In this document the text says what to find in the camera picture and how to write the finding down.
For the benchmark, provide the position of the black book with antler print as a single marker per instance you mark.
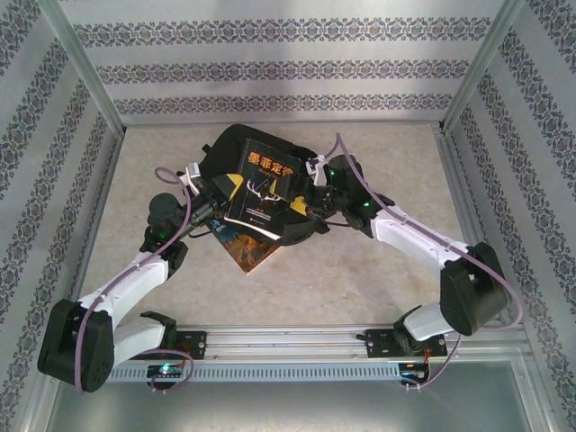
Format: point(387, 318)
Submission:
point(265, 189)

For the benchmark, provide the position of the black backpack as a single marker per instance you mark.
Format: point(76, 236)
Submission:
point(234, 148)

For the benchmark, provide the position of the blue and orange illustrated book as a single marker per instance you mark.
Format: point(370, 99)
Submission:
point(247, 249)

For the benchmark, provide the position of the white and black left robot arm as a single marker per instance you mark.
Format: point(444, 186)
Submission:
point(130, 283)

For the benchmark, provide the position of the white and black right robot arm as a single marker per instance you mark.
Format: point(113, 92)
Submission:
point(414, 238)

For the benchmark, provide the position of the left controller board green light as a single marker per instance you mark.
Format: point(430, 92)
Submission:
point(165, 371)

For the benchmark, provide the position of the right controller board blue light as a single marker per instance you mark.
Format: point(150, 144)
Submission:
point(411, 375)

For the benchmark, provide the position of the grey metal front panel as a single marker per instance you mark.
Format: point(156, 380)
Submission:
point(288, 409)

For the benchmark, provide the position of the aluminium left side rail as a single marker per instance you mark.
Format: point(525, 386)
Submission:
point(104, 189)

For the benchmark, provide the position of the aluminium right side rail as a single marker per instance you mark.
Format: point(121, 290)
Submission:
point(460, 180)

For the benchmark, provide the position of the aluminium mounting rail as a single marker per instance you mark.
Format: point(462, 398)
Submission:
point(288, 344)

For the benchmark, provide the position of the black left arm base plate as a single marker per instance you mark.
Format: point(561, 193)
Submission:
point(198, 344)

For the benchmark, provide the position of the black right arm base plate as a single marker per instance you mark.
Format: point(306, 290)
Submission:
point(378, 344)

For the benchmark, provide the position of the aluminium left frame post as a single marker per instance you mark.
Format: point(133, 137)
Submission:
point(80, 58)

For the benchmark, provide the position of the aluminium frame post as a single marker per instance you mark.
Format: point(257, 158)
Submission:
point(483, 58)
point(80, 58)

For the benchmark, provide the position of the aluminium right frame post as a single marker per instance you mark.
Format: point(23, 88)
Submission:
point(483, 58)

